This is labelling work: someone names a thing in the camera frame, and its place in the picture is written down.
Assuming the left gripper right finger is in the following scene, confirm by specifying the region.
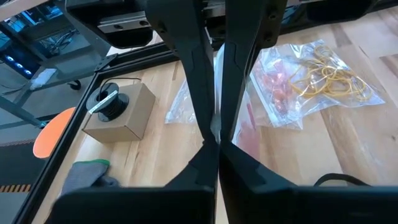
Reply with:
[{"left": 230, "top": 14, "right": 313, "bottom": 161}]
[{"left": 219, "top": 141, "right": 296, "bottom": 191}]

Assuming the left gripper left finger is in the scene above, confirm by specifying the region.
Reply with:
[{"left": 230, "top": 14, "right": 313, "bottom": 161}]
[{"left": 164, "top": 141, "right": 220, "bottom": 191}]

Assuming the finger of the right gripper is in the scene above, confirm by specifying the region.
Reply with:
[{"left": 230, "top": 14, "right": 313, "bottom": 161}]
[
  {"left": 220, "top": 0, "right": 289, "bottom": 141},
  {"left": 146, "top": 0, "right": 218, "bottom": 143}
]

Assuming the red rubber band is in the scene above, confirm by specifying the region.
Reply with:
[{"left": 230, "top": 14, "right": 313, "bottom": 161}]
[
  {"left": 236, "top": 102, "right": 262, "bottom": 156},
  {"left": 245, "top": 102, "right": 259, "bottom": 131}
]

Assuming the wide black rubber band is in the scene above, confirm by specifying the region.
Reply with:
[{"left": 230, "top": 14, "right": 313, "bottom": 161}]
[{"left": 313, "top": 172, "right": 371, "bottom": 187}]

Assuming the black rubber floor mat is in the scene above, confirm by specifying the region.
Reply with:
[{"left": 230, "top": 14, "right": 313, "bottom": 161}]
[{"left": 9, "top": 139, "right": 52, "bottom": 187}]

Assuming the black tape roll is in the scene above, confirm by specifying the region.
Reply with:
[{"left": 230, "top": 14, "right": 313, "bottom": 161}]
[{"left": 86, "top": 77, "right": 142, "bottom": 123}]

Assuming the brown cardboard box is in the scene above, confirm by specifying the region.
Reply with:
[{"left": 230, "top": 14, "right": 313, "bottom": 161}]
[{"left": 82, "top": 82, "right": 156, "bottom": 144}]

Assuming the dark grey work glove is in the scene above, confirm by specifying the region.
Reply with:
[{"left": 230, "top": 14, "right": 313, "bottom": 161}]
[{"left": 93, "top": 175, "right": 121, "bottom": 188}]

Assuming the orange round disc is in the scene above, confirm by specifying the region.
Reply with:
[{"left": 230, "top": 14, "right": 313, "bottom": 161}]
[{"left": 32, "top": 107, "right": 76, "bottom": 159}]

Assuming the black hazard-striped floor mat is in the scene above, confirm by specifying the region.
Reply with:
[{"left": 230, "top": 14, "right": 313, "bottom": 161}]
[{"left": 0, "top": 146, "right": 32, "bottom": 194}]

